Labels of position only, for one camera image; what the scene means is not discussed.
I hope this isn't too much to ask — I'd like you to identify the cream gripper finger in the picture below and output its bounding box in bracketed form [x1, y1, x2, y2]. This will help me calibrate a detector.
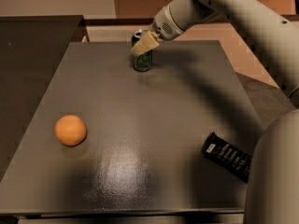
[131, 32, 162, 56]
[140, 30, 152, 38]

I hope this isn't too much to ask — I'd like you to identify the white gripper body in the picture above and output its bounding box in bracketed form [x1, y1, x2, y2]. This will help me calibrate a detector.
[149, 6, 184, 41]

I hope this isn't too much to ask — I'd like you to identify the green soda can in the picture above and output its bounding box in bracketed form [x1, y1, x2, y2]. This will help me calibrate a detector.
[131, 30, 152, 72]

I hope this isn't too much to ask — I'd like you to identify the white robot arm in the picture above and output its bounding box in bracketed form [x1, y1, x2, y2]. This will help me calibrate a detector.
[132, 0, 299, 224]

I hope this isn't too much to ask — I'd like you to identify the orange fruit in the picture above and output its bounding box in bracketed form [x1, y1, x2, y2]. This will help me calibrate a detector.
[54, 115, 87, 147]

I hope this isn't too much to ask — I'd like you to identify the black snack bar wrapper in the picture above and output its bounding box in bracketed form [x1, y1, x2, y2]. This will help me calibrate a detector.
[202, 133, 252, 182]

